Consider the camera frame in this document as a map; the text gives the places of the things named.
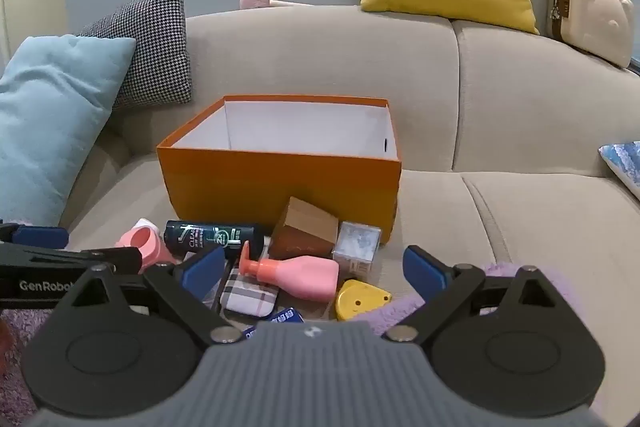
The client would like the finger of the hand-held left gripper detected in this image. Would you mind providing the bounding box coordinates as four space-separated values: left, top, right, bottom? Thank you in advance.
0 221 70 249
0 245 144 276

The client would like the beige sofa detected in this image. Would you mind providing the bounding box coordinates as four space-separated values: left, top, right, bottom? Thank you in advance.
0 2 640 427

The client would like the dark blue tube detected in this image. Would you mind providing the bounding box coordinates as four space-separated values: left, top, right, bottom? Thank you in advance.
164 220 266 259

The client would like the blue packet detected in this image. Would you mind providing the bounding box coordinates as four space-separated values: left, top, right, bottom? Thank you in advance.
242 307 305 340

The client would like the orange cardboard box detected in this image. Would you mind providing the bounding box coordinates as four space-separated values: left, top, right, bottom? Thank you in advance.
156 95 402 248

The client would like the pink cup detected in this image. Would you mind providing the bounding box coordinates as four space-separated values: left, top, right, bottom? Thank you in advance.
115 218 177 269

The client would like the purple fluffy blanket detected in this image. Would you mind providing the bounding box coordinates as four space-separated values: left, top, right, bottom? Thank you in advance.
0 259 606 427

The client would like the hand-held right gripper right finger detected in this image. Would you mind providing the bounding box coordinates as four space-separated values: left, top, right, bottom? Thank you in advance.
382 245 568 344

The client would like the pink pump bottle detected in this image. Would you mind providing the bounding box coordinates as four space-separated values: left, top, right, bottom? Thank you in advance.
239 241 341 303

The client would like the clear plastic cube box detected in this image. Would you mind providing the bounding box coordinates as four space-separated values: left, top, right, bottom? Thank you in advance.
332 221 382 280

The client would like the small brown cardboard box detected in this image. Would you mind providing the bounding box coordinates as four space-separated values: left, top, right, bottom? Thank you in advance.
269 197 340 260

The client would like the light blue pillow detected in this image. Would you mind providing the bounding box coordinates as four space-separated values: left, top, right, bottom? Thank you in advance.
0 34 137 228

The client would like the plaid pouch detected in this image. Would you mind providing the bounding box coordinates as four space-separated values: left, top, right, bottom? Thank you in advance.
220 267 281 319

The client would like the cream mini suitcase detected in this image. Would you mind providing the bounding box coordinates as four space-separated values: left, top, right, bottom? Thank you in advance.
550 0 636 68

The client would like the yellow plastic case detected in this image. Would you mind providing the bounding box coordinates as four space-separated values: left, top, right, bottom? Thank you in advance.
335 279 393 322

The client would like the black white houndstooth pillow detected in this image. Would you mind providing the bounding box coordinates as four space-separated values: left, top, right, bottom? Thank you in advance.
77 0 193 109

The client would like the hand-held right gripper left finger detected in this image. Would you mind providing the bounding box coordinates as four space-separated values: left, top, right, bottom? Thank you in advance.
60 246 244 344

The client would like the blue white patterned cushion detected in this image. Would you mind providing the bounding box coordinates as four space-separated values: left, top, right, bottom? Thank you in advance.
598 141 640 200

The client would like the thin black pen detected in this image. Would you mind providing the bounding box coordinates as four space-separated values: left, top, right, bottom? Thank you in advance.
211 256 240 310

